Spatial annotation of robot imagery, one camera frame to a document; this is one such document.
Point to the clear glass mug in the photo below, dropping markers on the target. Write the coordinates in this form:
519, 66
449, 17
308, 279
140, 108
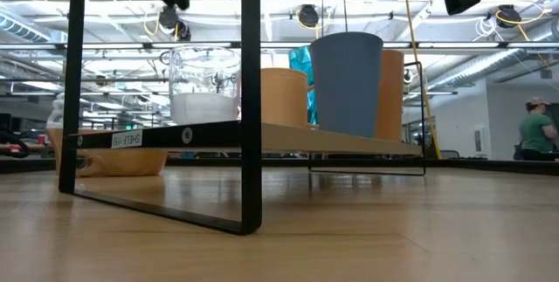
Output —
203, 107

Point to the tall peach orange tumbler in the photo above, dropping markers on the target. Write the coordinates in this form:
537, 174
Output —
391, 98

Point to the blue plastic cup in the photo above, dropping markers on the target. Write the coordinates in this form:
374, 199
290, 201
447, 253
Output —
347, 85

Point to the orange mug white rim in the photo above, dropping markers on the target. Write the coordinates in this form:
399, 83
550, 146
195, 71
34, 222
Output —
284, 98

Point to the wooden bowl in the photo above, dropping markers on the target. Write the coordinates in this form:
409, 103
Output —
131, 162

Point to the white shelf label sticker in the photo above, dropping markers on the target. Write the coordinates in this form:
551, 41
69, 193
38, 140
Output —
126, 139

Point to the small black ceiling reel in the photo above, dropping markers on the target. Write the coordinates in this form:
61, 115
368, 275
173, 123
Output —
407, 77

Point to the person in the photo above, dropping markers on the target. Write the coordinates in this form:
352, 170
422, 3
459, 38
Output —
535, 133

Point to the wooden shelf black metal frame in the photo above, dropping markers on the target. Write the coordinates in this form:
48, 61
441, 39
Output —
251, 98

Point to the black metal table frame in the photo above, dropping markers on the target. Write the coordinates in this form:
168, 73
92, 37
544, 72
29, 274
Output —
480, 166

